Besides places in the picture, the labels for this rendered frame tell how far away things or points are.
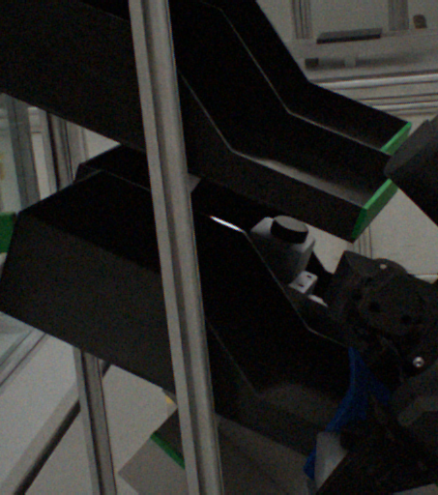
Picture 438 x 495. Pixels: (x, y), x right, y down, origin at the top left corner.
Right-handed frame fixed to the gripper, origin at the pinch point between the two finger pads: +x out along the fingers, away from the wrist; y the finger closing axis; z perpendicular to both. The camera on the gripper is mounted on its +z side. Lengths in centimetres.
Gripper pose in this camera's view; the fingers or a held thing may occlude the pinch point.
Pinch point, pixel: (355, 451)
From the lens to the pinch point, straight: 73.8
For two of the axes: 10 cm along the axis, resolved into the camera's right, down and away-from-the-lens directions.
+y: 0.2, 2.2, -9.8
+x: -7.0, 7.0, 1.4
